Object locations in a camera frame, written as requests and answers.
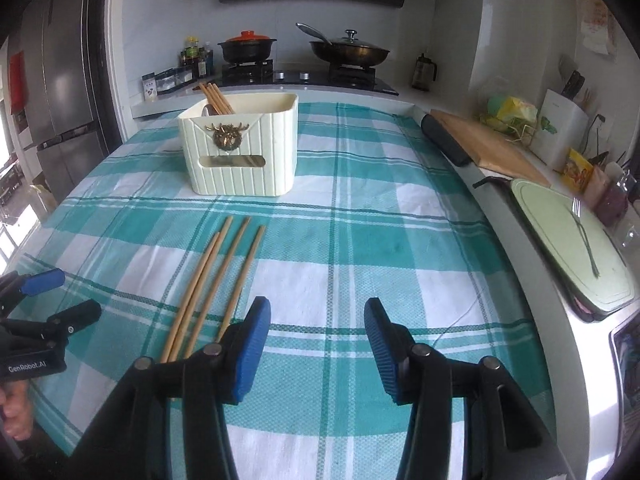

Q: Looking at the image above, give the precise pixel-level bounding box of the red hanging cloth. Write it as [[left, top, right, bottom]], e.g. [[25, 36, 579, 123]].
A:
[[9, 51, 27, 113]]

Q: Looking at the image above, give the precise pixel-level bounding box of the person's left hand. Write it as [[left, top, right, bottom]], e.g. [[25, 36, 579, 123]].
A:
[[0, 382, 35, 442]]

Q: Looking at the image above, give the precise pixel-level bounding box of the steel sink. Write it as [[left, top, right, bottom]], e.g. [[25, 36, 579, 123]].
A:
[[607, 315, 640, 396]]

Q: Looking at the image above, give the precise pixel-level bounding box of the spice jar rack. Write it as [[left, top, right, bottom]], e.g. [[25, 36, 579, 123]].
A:
[[141, 66, 193, 102]]

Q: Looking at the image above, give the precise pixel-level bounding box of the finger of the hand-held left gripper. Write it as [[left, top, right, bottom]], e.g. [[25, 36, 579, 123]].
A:
[[0, 268, 67, 317], [0, 300, 102, 343]]

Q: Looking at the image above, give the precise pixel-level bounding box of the grey refrigerator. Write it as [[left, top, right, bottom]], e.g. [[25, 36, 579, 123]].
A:
[[7, 0, 123, 196]]

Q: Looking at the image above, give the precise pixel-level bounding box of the black clay pot red lid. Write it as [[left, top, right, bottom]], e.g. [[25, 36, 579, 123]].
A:
[[217, 31, 277, 65]]

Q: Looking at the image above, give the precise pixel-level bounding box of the dark glass kettle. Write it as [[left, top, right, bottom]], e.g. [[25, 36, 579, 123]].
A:
[[412, 53, 438, 92]]

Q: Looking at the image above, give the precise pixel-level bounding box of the black handled knife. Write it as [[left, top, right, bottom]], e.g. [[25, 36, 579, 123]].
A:
[[562, 71, 586, 101]]

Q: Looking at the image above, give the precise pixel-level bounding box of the wooden cutting board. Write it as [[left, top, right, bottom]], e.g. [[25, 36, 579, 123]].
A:
[[431, 109, 551, 186]]

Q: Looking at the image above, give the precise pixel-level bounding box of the wok with glass lid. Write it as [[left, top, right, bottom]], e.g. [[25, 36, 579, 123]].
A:
[[296, 22, 392, 68]]

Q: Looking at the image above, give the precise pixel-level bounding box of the black gas stove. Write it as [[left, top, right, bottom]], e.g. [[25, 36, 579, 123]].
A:
[[221, 60, 399, 96]]

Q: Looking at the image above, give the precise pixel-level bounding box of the teal checked tablecloth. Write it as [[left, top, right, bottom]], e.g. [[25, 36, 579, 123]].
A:
[[0, 101, 558, 480]]

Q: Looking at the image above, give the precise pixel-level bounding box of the yellow packet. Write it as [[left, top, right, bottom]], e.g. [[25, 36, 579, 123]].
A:
[[562, 149, 596, 192]]

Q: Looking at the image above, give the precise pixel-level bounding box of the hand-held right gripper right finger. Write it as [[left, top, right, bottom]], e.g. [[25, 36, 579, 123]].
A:
[[363, 297, 576, 480]]

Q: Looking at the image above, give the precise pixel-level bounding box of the green cutting board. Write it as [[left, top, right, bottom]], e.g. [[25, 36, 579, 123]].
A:
[[510, 177, 628, 311]]

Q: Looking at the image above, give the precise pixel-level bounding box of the printed wall hanging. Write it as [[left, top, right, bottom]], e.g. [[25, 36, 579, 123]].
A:
[[582, 0, 618, 53]]

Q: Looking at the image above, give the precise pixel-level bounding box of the black rolled mat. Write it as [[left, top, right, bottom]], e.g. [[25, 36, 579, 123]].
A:
[[420, 114, 473, 167]]

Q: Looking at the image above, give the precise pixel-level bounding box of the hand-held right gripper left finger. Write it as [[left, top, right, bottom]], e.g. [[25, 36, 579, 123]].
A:
[[67, 296, 272, 480]]

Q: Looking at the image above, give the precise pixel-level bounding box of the metal fork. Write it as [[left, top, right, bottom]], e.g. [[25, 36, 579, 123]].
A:
[[570, 197, 601, 277]]

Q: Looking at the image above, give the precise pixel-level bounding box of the pink tube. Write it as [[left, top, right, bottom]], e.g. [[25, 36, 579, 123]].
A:
[[585, 166, 608, 206]]

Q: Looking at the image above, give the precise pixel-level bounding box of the white knife block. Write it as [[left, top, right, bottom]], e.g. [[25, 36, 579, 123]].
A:
[[530, 89, 590, 171]]

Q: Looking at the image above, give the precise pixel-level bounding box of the cream ribbed utensil holder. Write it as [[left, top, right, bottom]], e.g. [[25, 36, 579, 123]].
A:
[[178, 92, 299, 197]]

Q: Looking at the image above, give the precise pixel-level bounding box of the purple bottle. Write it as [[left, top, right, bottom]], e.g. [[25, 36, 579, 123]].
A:
[[597, 170, 630, 227]]

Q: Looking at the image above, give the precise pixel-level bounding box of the yellow green plastic bag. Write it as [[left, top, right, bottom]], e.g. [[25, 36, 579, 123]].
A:
[[482, 95, 538, 136]]

